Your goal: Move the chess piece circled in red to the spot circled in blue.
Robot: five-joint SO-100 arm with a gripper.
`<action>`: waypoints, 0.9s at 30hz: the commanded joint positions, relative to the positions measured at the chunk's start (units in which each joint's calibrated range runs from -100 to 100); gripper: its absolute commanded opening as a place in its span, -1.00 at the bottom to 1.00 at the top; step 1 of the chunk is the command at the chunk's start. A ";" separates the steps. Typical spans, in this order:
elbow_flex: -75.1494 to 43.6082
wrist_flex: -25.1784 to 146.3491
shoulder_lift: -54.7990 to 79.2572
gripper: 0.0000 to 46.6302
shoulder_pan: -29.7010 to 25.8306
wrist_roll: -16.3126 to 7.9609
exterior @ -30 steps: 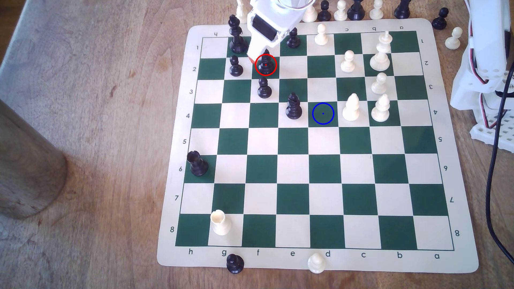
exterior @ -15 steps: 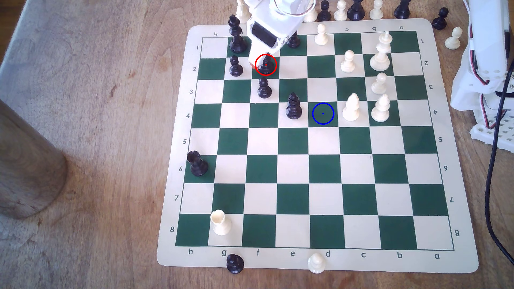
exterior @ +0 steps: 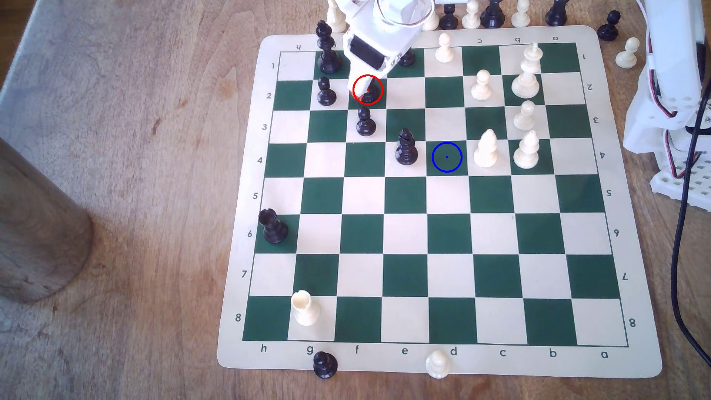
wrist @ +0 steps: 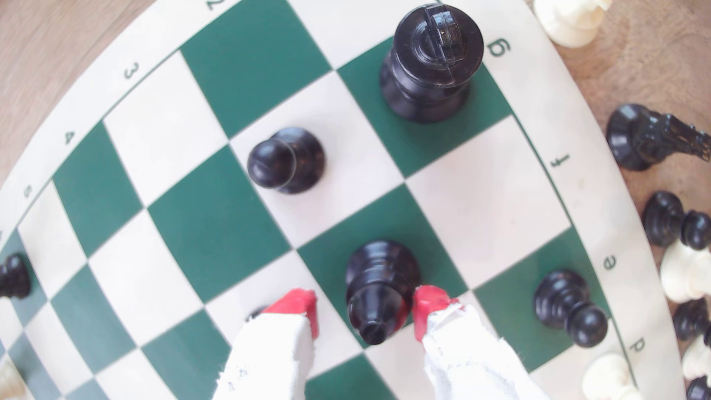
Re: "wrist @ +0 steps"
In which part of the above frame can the black chess pawn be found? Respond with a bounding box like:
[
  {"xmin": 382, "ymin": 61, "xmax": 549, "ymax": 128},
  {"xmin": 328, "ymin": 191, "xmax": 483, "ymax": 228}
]
[
  {"xmin": 534, "ymin": 270, "xmax": 609, "ymax": 349},
  {"xmin": 247, "ymin": 127, "xmax": 326, "ymax": 194},
  {"xmin": 672, "ymin": 298, "xmax": 711, "ymax": 348},
  {"xmin": 642, "ymin": 191, "xmax": 711, "ymax": 251}
]

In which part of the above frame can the black chess king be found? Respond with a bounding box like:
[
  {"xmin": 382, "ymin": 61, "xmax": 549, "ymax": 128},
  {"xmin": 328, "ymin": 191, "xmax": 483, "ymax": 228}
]
[{"xmin": 380, "ymin": 3, "xmax": 485, "ymax": 124}]

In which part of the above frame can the white chess rook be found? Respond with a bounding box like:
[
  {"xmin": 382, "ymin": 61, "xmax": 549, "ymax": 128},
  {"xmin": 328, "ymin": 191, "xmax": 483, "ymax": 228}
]
[{"xmin": 0, "ymin": 356, "xmax": 26, "ymax": 400}]

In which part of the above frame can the black chess rook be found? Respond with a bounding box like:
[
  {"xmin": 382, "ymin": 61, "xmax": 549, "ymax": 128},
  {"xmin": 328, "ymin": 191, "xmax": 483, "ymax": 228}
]
[{"xmin": 0, "ymin": 253, "xmax": 32, "ymax": 300}]

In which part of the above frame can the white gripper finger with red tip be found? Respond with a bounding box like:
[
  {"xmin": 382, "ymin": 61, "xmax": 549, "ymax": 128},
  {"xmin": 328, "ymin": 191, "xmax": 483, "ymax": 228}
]
[
  {"xmin": 412, "ymin": 285, "xmax": 548, "ymax": 400},
  {"xmin": 213, "ymin": 288, "xmax": 321, "ymax": 400}
]

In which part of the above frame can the white chess pawn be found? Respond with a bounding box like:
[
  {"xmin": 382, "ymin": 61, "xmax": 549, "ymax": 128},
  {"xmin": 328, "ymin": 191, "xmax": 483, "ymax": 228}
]
[
  {"xmin": 581, "ymin": 353, "xmax": 645, "ymax": 400},
  {"xmin": 681, "ymin": 335, "xmax": 711, "ymax": 381}
]

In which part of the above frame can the black chess bishop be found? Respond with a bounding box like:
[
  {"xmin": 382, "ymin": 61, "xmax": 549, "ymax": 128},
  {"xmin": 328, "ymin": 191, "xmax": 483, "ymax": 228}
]
[{"xmin": 346, "ymin": 240, "xmax": 421, "ymax": 346}]

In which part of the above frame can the large black chess piece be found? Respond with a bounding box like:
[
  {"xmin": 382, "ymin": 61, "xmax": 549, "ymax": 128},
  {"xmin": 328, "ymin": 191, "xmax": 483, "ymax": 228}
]
[{"xmin": 686, "ymin": 376, "xmax": 711, "ymax": 400}]

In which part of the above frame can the green and cream chess mat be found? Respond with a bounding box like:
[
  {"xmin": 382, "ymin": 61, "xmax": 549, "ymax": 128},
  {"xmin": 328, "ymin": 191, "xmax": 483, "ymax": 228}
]
[{"xmin": 0, "ymin": 0, "xmax": 687, "ymax": 400}]

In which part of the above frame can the black chess knight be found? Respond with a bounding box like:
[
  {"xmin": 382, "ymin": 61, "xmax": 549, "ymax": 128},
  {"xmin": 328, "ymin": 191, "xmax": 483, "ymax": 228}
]
[{"xmin": 605, "ymin": 104, "xmax": 711, "ymax": 172}]

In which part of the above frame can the large white chess piece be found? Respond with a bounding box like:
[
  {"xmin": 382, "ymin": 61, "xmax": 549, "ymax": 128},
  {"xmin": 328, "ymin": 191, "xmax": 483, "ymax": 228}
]
[{"xmin": 660, "ymin": 240, "xmax": 711, "ymax": 304}]

